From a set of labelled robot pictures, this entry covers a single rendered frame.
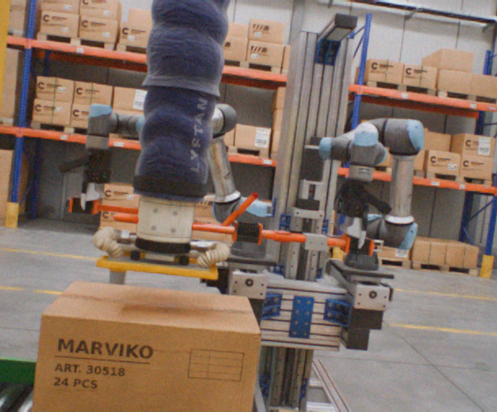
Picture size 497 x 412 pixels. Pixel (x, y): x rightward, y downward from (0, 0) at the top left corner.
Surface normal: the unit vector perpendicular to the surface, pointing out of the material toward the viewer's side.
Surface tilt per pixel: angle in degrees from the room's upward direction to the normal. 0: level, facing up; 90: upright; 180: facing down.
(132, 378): 90
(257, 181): 90
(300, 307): 90
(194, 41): 75
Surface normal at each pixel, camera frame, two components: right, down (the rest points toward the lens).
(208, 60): 0.65, 0.22
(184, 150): 0.55, -0.16
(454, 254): 0.06, 0.07
